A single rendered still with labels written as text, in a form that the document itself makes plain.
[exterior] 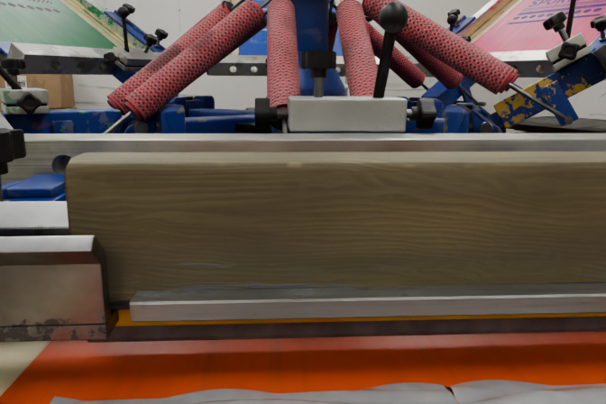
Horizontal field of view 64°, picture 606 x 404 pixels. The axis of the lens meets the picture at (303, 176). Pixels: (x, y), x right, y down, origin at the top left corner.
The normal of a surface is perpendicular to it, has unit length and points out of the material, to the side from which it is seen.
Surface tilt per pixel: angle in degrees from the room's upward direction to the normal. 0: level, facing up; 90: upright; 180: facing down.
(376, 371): 0
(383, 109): 90
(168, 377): 0
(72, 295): 90
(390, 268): 90
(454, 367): 0
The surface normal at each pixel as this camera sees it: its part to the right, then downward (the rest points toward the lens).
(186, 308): 0.05, 0.20
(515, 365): 0.00, -0.98
